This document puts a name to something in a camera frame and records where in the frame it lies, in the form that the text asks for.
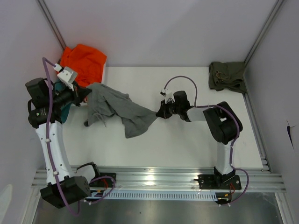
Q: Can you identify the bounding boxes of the black mounting plate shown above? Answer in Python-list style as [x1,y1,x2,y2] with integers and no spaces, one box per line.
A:
[194,174,242,190]
[89,173,116,189]

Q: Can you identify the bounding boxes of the olive green shorts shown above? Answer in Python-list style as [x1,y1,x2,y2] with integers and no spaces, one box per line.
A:
[208,62,247,94]

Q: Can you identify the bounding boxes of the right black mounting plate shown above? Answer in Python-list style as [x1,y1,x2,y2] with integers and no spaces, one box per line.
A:
[194,174,242,190]

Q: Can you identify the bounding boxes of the teal shorts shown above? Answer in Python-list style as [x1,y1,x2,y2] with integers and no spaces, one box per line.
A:
[55,80,71,124]

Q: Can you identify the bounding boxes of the right aluminium corner post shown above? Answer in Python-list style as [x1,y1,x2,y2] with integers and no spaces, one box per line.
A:
[238,0,287,73]

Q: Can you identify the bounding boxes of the left aluminium corner post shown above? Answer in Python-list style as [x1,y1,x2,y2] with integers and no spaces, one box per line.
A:
[36,0,67,50]

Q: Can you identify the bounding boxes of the white plastic basket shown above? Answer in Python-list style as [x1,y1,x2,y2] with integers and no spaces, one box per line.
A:
[101,63,107,84]

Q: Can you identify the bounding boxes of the slotted cable duct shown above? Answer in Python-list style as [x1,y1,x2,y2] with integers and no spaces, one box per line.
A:
[88,189,219,201]

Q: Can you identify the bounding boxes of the grey shorts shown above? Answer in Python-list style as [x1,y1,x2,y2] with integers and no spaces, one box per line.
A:
[84,83,157,139]

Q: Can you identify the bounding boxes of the aluminium corner post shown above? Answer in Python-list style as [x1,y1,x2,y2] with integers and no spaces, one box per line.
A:
[238,0,287,73]
[36,0,67,50]

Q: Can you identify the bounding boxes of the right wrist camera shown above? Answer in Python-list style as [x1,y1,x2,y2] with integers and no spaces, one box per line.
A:
[160,89,175,104]

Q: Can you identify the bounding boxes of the orange shorts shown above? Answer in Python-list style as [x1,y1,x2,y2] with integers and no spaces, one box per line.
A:
[60,44,107,87]

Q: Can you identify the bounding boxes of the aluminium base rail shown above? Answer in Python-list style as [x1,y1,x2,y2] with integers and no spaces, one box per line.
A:
[30,166,286,193]

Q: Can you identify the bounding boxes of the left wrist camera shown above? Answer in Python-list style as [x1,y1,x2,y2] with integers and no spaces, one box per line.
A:
[57,67,78,91]

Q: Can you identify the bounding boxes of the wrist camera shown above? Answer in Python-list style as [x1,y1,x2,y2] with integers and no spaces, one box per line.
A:
[160,89,175,104]
[57,67,78,91]

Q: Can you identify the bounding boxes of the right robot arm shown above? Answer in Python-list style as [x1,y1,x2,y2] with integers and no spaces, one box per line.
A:
[156,89,243,188]

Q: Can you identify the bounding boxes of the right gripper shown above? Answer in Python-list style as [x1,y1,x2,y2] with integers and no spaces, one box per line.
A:
[157,98,181,119]

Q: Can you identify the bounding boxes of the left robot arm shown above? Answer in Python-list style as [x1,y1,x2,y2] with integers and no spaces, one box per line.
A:
[25,78,101,209]

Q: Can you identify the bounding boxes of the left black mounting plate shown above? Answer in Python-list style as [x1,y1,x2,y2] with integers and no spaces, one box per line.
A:
[89,173,116,189]

